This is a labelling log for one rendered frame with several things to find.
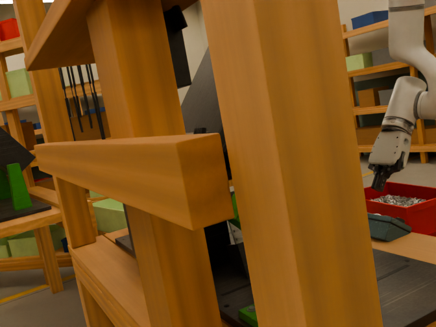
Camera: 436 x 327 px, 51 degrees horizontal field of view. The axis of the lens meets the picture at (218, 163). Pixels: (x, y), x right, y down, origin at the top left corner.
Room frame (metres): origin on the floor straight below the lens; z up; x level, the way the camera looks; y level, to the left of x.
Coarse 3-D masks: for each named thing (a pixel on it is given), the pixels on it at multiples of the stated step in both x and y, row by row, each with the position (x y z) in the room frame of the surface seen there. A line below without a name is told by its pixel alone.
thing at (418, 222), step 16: (368, 192) 1.59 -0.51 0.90; (384, 192) 1.61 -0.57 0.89; (400, 192) 1.56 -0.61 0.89; (416, 192) 1.49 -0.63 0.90; (432, 192) 1.43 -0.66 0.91; (368, 208) 1.42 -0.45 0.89; (384, 208) 1.35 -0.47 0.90; (400, 208) 1.28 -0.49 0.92; (416, 208) 1.27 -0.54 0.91; (432, 208) 1.30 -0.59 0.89; (416, 224) 1.28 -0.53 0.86; (432, 224) 1.30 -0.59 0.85
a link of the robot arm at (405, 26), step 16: (400, 16) 1.23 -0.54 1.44; (416, 16) 1.22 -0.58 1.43; (400, 32) 1.24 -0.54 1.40; (416, 32) 1.23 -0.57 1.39; (400, 48) 1.25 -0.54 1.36; (416, 48) 1.23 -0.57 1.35; (416, 64) 1.22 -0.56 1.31; (432, 64) 1.21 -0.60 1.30; (432, 80) 1.20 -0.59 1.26; (432, 96) 1.21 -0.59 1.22; (432, 112) 1.22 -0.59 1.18
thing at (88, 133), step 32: (0, 32) 3.96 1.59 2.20; (0, 64) 3.91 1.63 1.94; (0, 96) 3.97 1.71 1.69; (32, 96) 3.78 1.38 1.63; (64, 96) 3.69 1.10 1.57; (96, 96) 3.61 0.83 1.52; (32, 128) 4.35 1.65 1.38; (96, 128) 3.76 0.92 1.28; (0, 256) 4.13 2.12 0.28; (32, 256) 3.99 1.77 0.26; (64, 256) 3.85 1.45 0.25
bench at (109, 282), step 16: (96, 240) 1.69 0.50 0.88; (112, 240) 1.65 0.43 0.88; (80, 256) 1.51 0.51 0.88; (96, 256) 1.48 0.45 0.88; (112, 256) 1.44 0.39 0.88; (128, 256) 1.41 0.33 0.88; (80, 272) 1.56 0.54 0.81; (96, 272) 1.31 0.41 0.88; (112, 272) 1.28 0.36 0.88; (128, 272) 1.26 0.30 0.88; (80, 288) 1.64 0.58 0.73; (96, 288) 1.33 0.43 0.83; (112, 288) 1.16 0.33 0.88; (128, 288) 1.14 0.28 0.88; (96, 304) 1.64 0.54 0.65; (112, 304) 1.13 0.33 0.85; (128, 304) 1.03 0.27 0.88; (144, 304) 1.02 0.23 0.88; (96, 320) 1.64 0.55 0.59; (112, 320) 1.19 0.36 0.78; (128, 320) 0.99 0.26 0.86; (144, 320) 0.93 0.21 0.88
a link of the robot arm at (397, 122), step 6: (384, 120) 1.29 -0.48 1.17; (390, 120) 1.27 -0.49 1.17; (396, 120) 1.26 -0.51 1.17; (402, 120) 1.25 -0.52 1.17; (384, 126) 1.29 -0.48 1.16; (390, 126) 1.27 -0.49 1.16; (396, 126) 1.25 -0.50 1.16; (402, 126) 1.25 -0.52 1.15; (408, 126) 1.25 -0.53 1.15; (408, 132) 1.26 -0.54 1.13
